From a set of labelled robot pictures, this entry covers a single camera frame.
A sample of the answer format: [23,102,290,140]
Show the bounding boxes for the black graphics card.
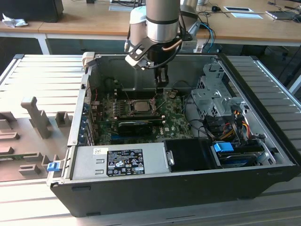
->
[117,120,153,137]

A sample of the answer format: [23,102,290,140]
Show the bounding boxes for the green motherboard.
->
[90,88,192,145]

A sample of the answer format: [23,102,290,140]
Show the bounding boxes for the beige plastic case latch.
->
[82,51,96,68]

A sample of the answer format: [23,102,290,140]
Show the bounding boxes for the black open PC case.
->
[46,51,301,218]

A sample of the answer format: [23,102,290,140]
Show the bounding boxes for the wooden desk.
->
[0,0,301,48]

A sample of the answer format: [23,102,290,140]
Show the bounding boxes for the metal drive cage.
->
[190,62,243,118]

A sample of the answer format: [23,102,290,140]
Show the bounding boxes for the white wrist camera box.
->
[181,32,198,50]
[124,46,155,71]

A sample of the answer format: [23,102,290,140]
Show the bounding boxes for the copper coloured tube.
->
[163,39,183,52]

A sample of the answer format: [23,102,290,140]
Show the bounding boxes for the green RAM stick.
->
[0,154,24,161]

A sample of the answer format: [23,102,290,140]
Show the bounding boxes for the hard disk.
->
[217,152,257,168]

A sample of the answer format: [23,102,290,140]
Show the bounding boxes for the CPU socket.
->
[127,98,158,116]

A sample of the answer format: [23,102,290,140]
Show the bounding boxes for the silver power supply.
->
[70,142,171,181]

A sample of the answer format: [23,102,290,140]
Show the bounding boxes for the orange wire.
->
[221,126,236,139]

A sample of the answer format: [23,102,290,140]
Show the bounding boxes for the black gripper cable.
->
[162,13,189,68]

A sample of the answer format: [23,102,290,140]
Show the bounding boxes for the blue cable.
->
[203,22,216,51]

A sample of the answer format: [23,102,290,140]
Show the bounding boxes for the thin black wire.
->
[172,80,192,95]

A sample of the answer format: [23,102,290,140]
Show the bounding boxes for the grey parts rack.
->
[0,96,72,183]

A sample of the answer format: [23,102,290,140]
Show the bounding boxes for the blue disk carrier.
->
[213,142,234,153]

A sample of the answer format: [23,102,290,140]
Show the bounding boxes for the crumpled white paper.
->
[1,13,29,29]

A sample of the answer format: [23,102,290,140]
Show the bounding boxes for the black computer tower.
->
[0,0,64,24]

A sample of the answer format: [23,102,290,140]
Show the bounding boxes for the grey desk cable hatch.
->
[230,12,266,20]
[108,5,133,12]
[223,6,255,13]

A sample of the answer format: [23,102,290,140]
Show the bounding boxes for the black SATA cable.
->
[202,114,222,140]

